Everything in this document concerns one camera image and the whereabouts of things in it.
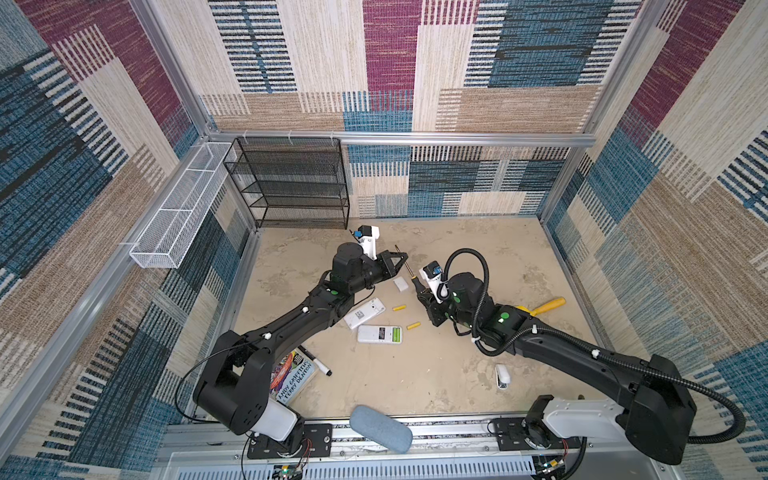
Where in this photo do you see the black white marker pen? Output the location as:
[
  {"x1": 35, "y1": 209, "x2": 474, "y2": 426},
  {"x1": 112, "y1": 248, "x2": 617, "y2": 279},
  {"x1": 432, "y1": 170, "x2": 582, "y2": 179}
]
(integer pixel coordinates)
[{"x1": 298, "y1": 345, "x2": 333, "y2": 376}]

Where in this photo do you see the black wire shelf rack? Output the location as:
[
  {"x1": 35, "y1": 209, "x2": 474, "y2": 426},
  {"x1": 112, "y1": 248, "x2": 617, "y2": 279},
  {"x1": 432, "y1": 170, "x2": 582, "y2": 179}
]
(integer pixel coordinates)
[{"x1": 223, "y1": 137, "x2": 350, "y2": 229}]

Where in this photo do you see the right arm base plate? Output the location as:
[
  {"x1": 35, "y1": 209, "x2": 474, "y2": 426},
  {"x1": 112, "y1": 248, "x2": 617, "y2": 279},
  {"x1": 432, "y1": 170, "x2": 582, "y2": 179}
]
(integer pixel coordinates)
[{"x1": 486, "y1": 417, "x2": 581, "y2": 452}]

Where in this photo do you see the red remote control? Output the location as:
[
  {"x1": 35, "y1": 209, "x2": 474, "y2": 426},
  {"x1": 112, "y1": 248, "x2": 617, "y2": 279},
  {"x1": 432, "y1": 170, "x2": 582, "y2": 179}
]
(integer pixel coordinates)
[{"x1": 357, "y1": 325, "x2": 402, "y2": 345}]

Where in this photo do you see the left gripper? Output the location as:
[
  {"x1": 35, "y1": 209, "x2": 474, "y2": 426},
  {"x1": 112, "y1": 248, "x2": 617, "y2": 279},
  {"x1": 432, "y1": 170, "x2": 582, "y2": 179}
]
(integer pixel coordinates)
[{"x1": 346, "y1": 252, "x2": 405, "y2": 298}]

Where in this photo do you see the colourful paperback book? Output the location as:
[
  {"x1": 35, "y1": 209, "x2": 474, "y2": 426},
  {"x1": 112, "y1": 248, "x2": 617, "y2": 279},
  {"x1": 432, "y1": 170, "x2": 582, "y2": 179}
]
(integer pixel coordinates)
[{"x1": 270, "y1": 349, "x2": 319, "y2": 405}]

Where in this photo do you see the blue grey oval pouch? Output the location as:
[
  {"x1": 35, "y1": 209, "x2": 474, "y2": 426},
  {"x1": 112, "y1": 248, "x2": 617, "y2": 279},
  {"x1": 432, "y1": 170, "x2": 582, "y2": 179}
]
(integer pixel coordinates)
[{"x1": 349, "y1": 405, "x2": 413, "y2": 454}]

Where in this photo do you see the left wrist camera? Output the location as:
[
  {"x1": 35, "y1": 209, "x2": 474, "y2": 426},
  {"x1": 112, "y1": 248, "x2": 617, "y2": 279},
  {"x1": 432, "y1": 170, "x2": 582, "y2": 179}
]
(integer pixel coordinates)
[{"x1": 352, "y1": 225, "x2": 380, "y2": 260}]

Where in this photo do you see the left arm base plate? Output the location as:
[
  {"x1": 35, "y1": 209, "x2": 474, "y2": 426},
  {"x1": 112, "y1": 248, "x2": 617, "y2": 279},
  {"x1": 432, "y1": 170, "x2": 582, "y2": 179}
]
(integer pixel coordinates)
[{"x1": 246, "y1": 421, "x2": 333, "y2": 460}]

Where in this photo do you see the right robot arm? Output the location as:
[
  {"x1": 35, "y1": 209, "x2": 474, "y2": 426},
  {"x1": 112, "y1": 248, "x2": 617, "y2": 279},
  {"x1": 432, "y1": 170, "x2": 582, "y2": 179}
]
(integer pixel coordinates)
[{"x1": 415, "y1": 248, "x2": 746, "y2": 465}]

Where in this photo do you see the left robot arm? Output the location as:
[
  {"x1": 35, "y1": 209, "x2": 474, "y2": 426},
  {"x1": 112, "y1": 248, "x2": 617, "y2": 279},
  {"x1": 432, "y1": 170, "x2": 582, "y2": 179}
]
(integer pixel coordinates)
[{"x1": 192, "y1": 242, "x2": 408, "y2": 445}]

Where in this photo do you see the white battery cover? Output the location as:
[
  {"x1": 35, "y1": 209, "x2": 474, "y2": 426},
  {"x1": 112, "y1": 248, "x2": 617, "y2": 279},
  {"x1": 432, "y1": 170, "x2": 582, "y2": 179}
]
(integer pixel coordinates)
[{"x1": 394, "y1": 277, "x2": 409, "y2": 292}]

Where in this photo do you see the black yellow screwdriver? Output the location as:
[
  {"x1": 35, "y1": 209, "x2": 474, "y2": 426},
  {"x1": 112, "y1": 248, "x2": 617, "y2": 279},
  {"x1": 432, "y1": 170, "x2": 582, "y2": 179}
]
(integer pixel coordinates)
[{"x1": 395, "y1": 245, "x2": 422, "y2": 292}]

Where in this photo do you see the white remote control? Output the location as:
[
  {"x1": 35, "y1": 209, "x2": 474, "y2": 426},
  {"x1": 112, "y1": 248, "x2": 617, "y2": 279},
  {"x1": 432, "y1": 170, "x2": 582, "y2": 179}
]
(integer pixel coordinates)
[{"x1": 343, "y1": 298, "x2": 386, "y2": 330}]

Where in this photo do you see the yellow plastic shovel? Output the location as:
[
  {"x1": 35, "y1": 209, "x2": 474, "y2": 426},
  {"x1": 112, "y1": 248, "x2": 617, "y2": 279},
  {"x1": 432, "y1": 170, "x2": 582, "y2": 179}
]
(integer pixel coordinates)
[{"x1": 517, "y1": 297, "x2": 566, "y2": 317}]

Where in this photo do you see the white wire mesh basket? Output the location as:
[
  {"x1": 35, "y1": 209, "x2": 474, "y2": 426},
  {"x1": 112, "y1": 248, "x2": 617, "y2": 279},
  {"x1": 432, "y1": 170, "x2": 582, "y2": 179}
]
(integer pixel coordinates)
[{"x1": 130, "y1": 142, "x2": 231, "y2": 269}]

